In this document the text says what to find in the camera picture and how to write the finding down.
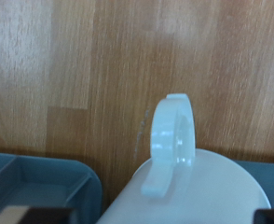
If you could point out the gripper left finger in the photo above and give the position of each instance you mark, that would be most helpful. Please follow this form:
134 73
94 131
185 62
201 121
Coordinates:
37 216

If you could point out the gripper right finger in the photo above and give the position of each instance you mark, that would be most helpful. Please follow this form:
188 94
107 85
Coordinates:
272 216

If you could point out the dark grey utensil holder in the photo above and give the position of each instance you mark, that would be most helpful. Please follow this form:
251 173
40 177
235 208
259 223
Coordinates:
43 186

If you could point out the white plastic mug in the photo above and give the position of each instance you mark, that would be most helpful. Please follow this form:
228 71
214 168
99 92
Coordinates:
189 193

